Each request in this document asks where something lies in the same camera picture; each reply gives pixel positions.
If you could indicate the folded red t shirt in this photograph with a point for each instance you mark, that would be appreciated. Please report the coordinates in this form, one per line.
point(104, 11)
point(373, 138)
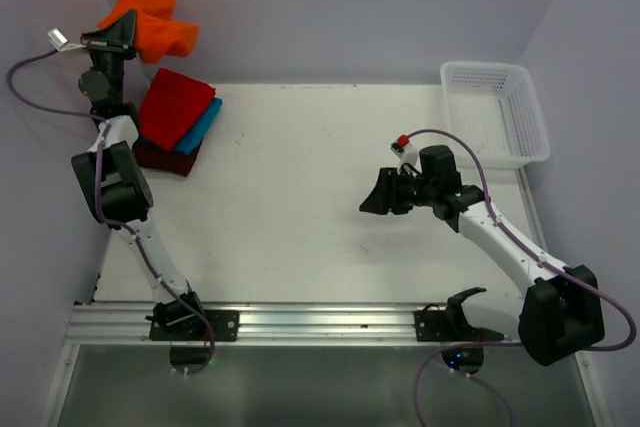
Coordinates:
point(172, 106)

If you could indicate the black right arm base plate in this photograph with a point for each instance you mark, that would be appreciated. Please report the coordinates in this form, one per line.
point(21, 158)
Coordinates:
point(471, 315)

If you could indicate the orange t shirt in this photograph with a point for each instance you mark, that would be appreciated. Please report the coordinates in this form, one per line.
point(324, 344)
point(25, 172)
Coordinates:
point(157, 32)

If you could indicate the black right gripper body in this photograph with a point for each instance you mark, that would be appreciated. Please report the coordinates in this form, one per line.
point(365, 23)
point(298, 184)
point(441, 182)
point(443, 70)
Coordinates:
point(410, 191)

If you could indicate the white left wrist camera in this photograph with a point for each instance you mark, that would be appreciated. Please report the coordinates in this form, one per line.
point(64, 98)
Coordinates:
point(61, 44)

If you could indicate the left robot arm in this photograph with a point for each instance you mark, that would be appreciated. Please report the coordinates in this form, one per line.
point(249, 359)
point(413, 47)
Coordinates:
point(116, 191)

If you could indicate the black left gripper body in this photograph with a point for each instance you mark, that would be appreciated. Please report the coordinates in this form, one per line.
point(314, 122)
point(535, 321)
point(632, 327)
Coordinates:
point(111, 62)

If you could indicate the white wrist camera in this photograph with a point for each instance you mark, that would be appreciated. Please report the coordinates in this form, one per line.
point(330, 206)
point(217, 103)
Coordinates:
point(61, 44)
point(404, 151)

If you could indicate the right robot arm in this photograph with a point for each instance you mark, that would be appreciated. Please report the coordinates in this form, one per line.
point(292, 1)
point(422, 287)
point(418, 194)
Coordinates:
point(559, 313)

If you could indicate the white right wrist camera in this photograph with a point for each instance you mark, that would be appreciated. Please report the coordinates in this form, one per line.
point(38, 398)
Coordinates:
point(404, 151)

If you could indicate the folded maroon t shirt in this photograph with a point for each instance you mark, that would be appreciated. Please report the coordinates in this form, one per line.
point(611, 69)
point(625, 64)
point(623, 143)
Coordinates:
point(149, 156)

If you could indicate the folded blue t shirt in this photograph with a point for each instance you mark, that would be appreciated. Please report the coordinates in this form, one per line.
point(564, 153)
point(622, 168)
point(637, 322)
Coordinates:
point(200, 129)

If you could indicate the white perforated plastic basket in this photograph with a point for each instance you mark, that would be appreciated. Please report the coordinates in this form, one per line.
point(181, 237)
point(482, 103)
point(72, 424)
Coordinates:
point(494, 109)

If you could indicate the aluminium mounting rail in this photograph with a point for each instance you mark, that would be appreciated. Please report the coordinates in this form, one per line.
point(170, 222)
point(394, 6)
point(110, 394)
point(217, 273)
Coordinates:
point(259, 324)

